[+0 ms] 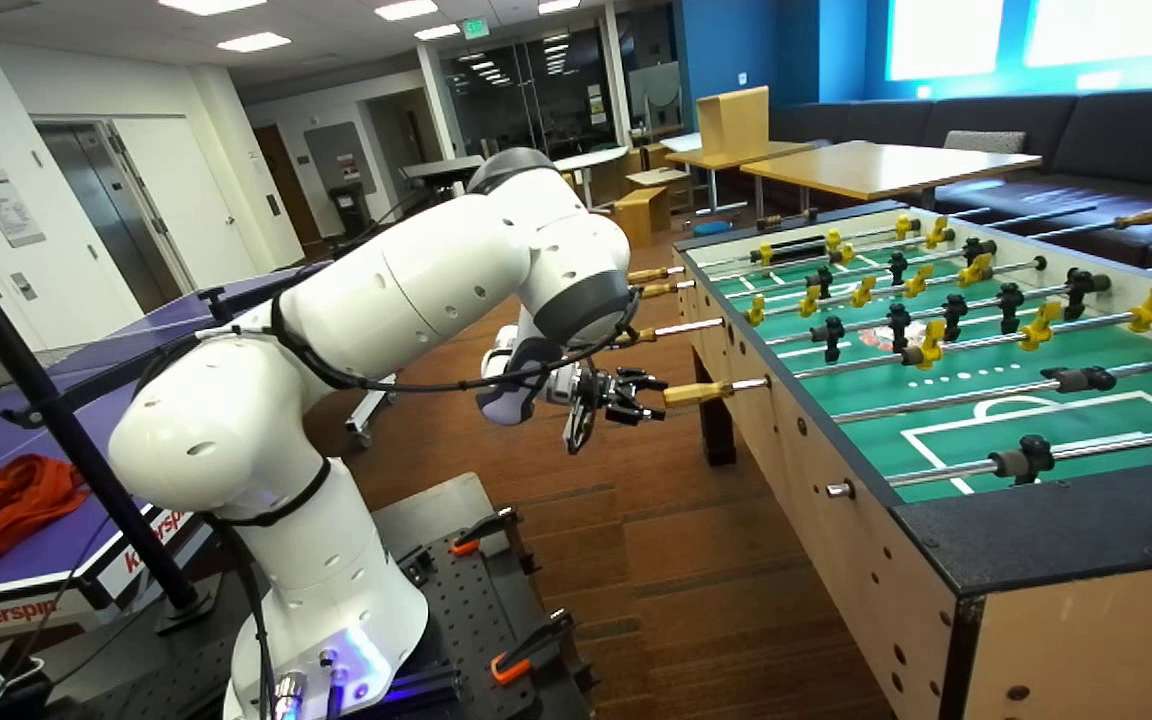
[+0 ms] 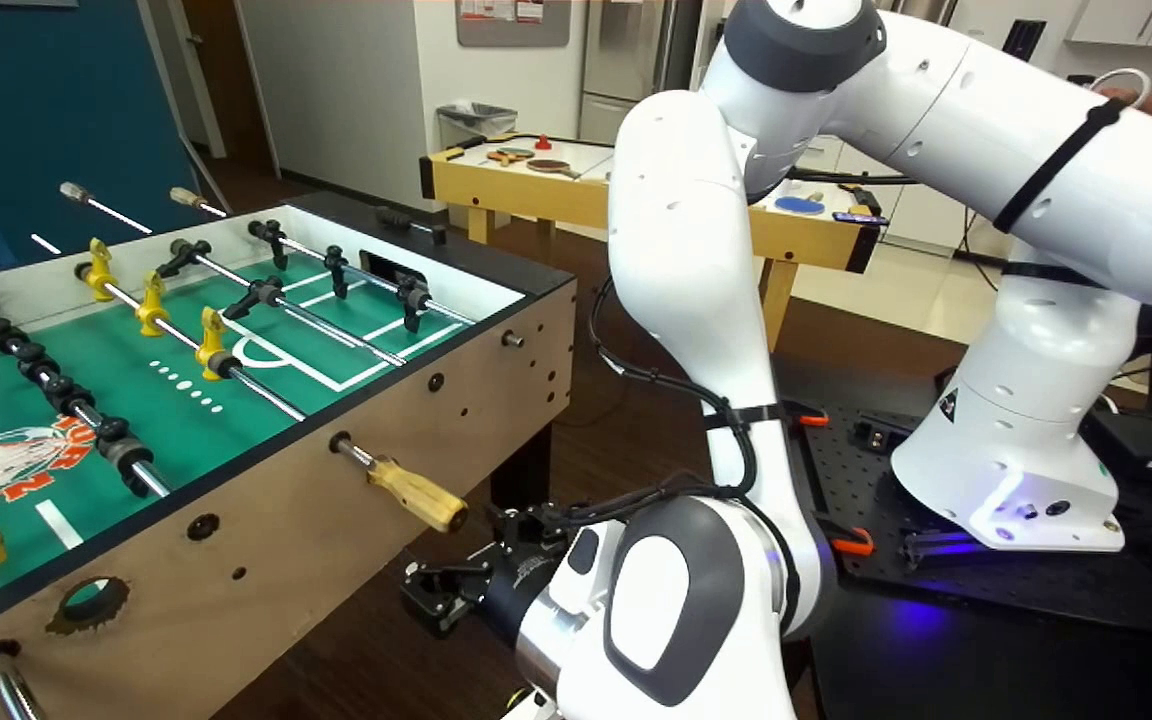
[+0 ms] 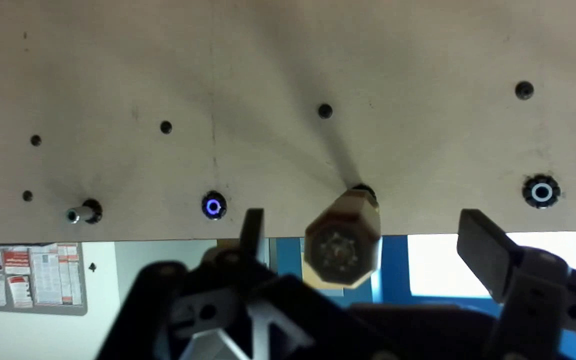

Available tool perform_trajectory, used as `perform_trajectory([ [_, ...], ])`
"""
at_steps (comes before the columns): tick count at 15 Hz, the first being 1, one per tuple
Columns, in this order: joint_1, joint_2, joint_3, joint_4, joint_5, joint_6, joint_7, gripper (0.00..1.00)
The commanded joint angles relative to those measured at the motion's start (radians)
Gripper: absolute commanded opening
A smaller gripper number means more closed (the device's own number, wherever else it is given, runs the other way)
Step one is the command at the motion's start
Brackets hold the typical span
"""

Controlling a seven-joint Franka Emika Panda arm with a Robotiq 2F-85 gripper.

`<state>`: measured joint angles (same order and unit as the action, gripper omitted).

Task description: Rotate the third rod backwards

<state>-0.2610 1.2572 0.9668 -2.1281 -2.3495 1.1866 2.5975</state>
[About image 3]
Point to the bright window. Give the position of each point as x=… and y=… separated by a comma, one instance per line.
x=435, y=263

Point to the three yellow players rod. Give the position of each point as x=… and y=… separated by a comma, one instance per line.
x=341, y=246

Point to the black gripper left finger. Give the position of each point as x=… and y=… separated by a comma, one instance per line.
x=168, y=312

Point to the white red label sticker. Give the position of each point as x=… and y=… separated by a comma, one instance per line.
x=28, y=276

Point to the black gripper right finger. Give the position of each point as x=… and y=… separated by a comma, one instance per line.
x=540, y=301

